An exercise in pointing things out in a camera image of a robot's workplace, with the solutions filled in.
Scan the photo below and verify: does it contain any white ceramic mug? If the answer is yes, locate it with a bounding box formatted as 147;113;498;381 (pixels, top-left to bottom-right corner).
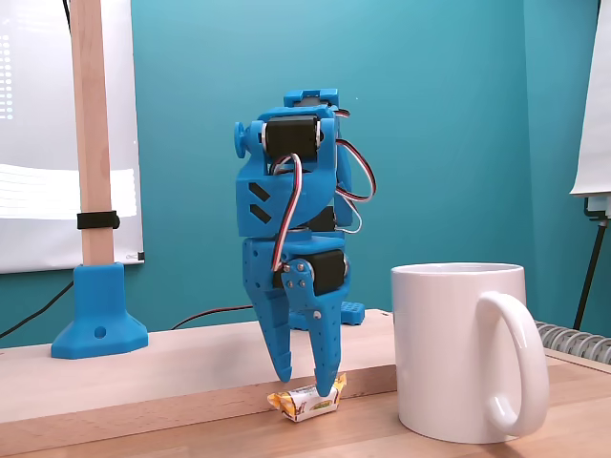
390;261;551;446

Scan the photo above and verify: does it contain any wooden camera post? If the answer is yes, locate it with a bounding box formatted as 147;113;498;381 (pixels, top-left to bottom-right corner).
68;0;118;266

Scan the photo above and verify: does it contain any black strap on post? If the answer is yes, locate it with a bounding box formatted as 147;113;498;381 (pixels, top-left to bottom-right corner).
75;208;120;231

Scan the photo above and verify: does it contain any black flipchart easel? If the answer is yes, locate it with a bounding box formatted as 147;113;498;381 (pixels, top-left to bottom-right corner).
572;193;611;331

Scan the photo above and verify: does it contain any white flipchart paper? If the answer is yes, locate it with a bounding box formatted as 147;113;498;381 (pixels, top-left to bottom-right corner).
568;0;611;198

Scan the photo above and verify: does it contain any blue printed stand base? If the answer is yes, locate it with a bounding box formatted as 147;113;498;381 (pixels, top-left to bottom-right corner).
51;260;150;360

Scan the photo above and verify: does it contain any yellow white sweet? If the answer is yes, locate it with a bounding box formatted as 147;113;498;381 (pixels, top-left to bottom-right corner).
265;372;348;425

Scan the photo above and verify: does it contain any light wooden board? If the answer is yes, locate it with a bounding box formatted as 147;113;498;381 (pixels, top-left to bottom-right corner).
0;308;397;453

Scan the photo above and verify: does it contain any red and black wire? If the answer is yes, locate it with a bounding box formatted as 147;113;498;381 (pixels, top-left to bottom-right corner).
170;304;257;331

